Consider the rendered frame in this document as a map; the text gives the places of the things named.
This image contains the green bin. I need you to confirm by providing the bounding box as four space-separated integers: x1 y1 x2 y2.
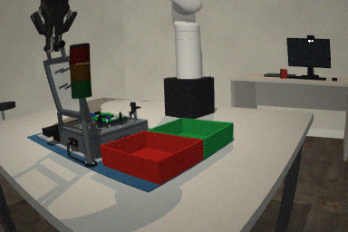
147 118 234 159

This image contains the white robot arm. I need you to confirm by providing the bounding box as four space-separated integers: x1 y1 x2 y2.
170 0 203 79

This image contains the red bin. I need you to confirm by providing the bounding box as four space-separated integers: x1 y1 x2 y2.
100 130 203 185

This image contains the green circuit board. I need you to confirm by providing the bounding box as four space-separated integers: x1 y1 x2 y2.
91 111 128 122

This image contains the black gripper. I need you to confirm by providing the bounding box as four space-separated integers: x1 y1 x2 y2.
30 0 77 53

